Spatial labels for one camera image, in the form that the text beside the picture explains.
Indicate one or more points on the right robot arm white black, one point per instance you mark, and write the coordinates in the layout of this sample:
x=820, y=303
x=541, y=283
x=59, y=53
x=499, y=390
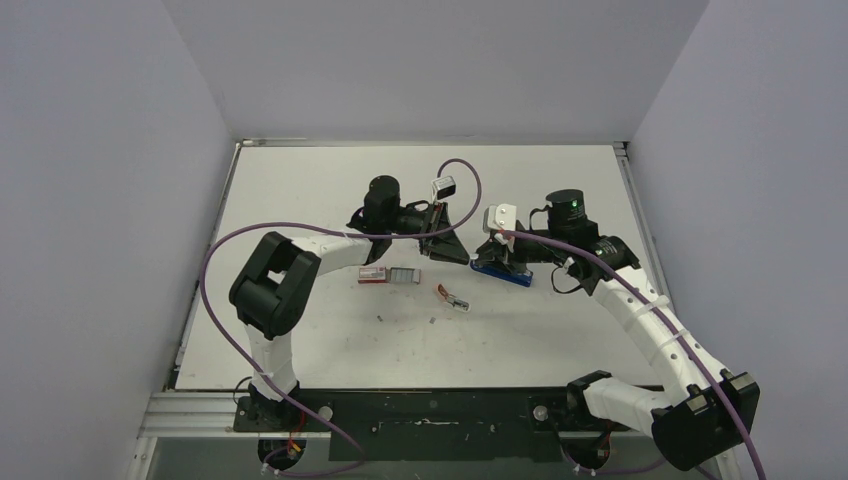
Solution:
x=702, y=409

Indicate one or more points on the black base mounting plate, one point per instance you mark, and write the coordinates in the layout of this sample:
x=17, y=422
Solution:
x=543, y=444

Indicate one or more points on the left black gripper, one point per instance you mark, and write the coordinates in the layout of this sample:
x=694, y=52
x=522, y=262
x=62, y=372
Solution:
x=444, y=247

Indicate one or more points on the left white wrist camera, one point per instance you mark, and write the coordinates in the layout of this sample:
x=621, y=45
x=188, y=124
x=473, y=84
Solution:
x=442, y=188

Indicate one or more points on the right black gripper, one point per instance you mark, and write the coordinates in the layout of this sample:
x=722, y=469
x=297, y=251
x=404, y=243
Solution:
x=505, y=250

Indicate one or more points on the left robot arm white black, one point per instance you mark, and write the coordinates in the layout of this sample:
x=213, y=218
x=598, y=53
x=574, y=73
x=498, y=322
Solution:
x=271, y=292

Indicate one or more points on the aluminium frame rail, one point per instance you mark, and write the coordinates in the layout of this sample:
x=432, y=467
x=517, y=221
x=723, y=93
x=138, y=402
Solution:
x=185, y=417

